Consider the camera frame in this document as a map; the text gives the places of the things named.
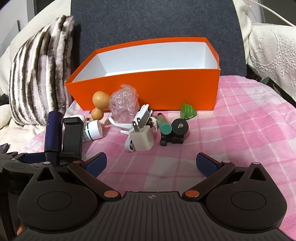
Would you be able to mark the dark green object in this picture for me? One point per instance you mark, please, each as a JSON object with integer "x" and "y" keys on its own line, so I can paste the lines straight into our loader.
{"x": 266, "y": 81}

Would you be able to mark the pink plaid blanket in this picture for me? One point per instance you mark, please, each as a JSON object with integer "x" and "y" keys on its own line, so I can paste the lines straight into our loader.
{"x": 231, "y": 139}

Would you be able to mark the striped fluffy pillow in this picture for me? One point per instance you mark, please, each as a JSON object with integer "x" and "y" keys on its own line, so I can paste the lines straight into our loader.
{"x": 34, "y": 69}

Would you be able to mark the pile of dark clothes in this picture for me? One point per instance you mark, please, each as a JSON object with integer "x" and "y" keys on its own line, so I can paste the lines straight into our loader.
{"x": 4, "y": 99}

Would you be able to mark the green tube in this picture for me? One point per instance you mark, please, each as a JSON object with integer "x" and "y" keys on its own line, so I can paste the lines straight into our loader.
{"x": 164, "y": 126}

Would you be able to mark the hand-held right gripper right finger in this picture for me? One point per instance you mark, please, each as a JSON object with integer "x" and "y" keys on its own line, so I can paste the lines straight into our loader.
{"x": 205, "y": 163}

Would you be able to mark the black tripod mount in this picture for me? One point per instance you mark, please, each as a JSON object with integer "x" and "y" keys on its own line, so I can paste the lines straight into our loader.
{"x": 179, "y": 128}

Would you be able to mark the white folding plug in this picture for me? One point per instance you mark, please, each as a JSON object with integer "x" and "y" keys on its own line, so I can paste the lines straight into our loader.
{"x": 144, "y": 115}

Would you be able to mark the white power adapter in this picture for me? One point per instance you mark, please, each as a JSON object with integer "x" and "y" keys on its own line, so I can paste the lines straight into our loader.
{"x": 142, "y": 139}

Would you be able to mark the white bottle with green stripe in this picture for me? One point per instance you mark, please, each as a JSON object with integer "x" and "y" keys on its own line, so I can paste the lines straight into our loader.
{"x": 93, "y": 131}

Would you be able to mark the wooden gourd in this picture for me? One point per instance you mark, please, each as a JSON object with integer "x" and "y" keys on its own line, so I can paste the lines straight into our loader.
{"x": 100, "y": 99}

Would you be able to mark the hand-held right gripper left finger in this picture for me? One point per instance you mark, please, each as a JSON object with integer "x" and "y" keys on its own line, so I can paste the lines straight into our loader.
{"x": 98, "y": 162}

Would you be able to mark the dark blue cylinder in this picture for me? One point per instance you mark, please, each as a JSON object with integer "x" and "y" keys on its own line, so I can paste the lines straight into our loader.
{"x": 53, "y": 129}

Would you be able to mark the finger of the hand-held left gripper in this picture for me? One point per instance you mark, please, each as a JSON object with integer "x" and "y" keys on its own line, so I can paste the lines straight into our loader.
{"x": 34, "y": 158}

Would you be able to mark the white embossed quilt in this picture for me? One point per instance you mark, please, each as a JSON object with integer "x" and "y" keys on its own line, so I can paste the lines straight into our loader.
{"x": 272, "y": 51}

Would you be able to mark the green ridged cone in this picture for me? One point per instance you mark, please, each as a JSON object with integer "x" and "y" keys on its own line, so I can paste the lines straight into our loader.
{"x": 188, "y": 112}

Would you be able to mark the clear plastic bag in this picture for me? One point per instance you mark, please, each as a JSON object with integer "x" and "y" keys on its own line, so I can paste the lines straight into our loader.
{"x": 122, "y": 104}

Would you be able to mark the black phone holder clamp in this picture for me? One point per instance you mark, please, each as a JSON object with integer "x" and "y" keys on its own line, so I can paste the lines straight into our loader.
{"x": 72, "y": 134}

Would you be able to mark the person's left hand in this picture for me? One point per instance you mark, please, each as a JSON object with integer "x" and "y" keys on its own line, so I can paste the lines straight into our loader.
{"x": 20, "y": 229}

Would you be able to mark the dark smartphone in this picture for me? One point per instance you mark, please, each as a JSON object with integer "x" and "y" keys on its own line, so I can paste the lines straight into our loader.
{"x": 4, "y": 148}

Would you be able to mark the orange cardboard box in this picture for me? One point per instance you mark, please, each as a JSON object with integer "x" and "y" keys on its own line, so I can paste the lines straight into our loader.
{"x": 150, "y": 88}

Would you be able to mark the dark grey felt board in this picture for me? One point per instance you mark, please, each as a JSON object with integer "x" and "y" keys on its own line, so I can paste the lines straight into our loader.
{"x": 150, "y": 18}

